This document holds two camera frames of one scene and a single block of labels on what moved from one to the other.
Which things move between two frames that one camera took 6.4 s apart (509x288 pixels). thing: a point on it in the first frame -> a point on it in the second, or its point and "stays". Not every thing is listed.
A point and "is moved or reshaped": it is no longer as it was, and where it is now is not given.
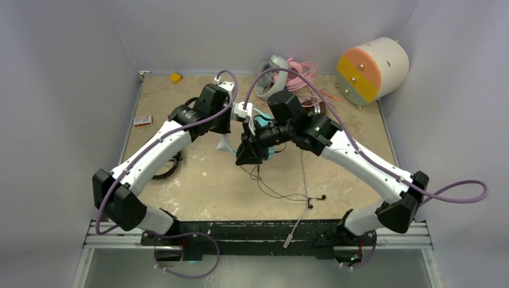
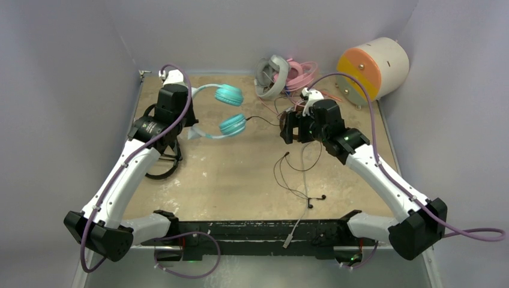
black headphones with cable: [177, 158] stays
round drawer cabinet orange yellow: [371, 71] stays
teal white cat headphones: [224, 145] is moved or reshaped
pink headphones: [293, 81] stays
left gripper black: [224, 128] -> [191, 119]
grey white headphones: [270, 83] stays
